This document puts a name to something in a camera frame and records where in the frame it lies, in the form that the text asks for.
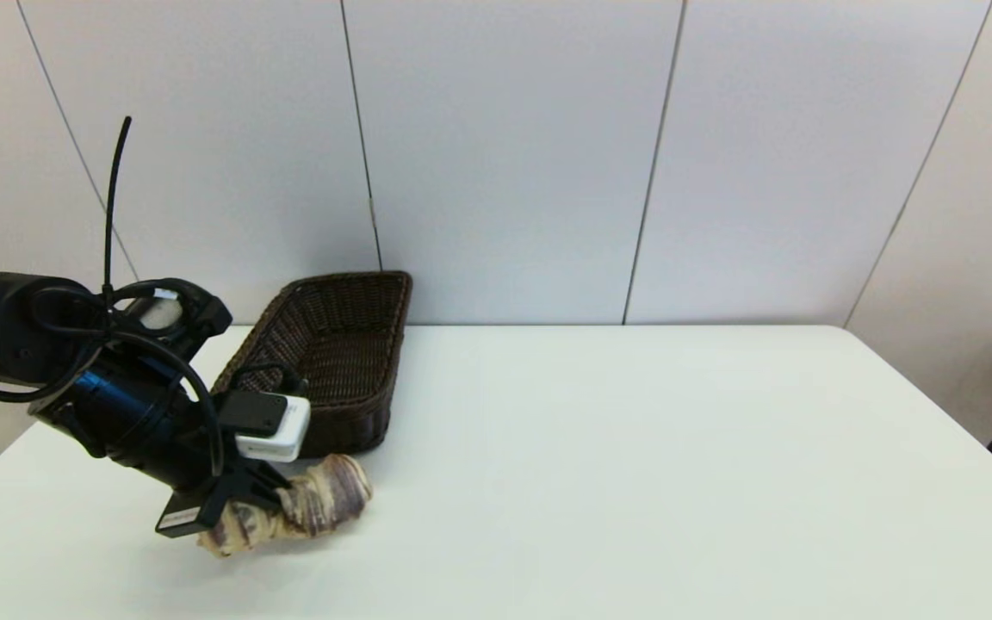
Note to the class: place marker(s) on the dark brown wicker basket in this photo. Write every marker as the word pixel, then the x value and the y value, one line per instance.
pixel 350 344

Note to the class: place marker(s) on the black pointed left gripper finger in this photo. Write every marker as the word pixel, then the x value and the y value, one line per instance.
pixel 279 498

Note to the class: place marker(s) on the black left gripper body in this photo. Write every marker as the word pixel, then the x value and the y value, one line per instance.
pixel 212 508

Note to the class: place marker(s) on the long striped twisted bread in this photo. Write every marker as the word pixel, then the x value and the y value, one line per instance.
pixel 332 499

